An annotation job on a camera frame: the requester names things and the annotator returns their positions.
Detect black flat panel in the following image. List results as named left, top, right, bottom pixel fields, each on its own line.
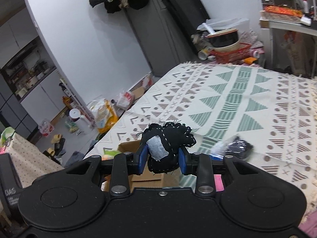
left=162, top=0, right=210, bottom=54

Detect white plastic shopping bag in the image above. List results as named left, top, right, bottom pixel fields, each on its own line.
left=116, top=91, right=135, bottom=111

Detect dotted fabric box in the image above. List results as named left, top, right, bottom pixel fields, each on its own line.
left=4, top=133, right=64, bottom=188

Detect brown cardboard box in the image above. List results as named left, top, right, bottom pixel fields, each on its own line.
left=102, top=139, right=180, bottom=192

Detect kitchen shelf cabinet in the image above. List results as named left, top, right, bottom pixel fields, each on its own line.
left=1, top=9, right=66, bottom=140

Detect white kettle jug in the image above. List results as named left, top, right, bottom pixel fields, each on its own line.
left=69, top=108, right=92, bottom=134

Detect yellow white snack bag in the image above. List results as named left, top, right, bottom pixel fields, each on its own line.
left=88, top=98, right=119, bottom=134

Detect patterned geometric blanket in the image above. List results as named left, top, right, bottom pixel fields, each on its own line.
left=90, top=63, right=316, bottom=212

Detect blue white tissue pack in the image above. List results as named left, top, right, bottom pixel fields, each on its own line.
left=209, top=154, right=223, bottom=161

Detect plush hamburger toy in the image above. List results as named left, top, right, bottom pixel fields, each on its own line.
left=102, top=155, right=114, bottom=161

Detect red patterned flat box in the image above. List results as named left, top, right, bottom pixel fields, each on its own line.
left=264, top=5, right=303, bottom=18

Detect black and cream bowls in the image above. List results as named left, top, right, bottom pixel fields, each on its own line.
left=207, top=29, right=240, bottom=53

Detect black stitched felt patch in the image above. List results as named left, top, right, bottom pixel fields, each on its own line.
left=141, top=122, right=197, bottom=174

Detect black beads plastic bag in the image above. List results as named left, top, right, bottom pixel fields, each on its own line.
left=211, top=135, right=254, bottom=160

